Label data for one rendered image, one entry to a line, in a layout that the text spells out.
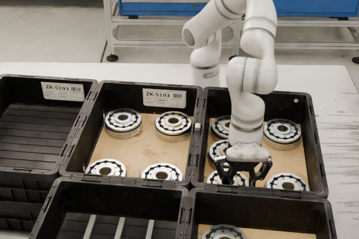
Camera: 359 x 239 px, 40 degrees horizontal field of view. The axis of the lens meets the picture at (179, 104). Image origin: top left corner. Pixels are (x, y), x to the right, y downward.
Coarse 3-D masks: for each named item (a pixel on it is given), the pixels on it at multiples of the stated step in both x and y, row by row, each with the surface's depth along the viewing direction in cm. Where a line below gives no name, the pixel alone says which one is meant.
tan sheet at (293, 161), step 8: (208, 136) 137; (208, 144) 134; (264, 144) 134; (208, 152) 132; (272, 152) 132; (280, 152) 132; (288, 152) 132; (296, 152) 132; (304, 152) 132; (272, 160) 129; (280, 160) 129; (288, 160) 129; (296, 160) 129; (304, 160) 129; (208, 168) 127; (256, 168) 127; (272, 168) 127; (280, 168) 127; (288, 168) 127; (296, 168) 127; (304, 168) 127; (248, 176) 124; (304, 176) 124; (256, 184) 122
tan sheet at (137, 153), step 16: (144, 128) 140; (96, 144) 135; (112, 144) 134; (128, 144) 134; (144, 144) 134; (160, 144) 134; (176, 144) 134; (96, 160) 129; (128, 160) 129; (144, 160) 129; (160, 160) 129; (176, 160) 129; (128, 176) 124
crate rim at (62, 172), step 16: (112, 80) 142; (96, 96) 136; (80, 128) 124; (192, 128) 124; (192, 144) 119; (64, 160) 114; (192, 160) 114; (64, 176) 110; (80, 176) 110; (96, 176) 111; (112, 176) 110
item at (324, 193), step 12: (204, 96) 136; (300, 96) 136; (204, 108) 131; (312, 108) 131; (204, 120) 127; (312, 120) 127; (312, 132) 123; (192, 168) 112; (324, 168) 112; (192, 180) 109; (324, 180) 109; (264, 192) 106; (276, 192) 106; (288, 192) 106; (300, 192) 106; (312, 192) 106; (324, 192) 106
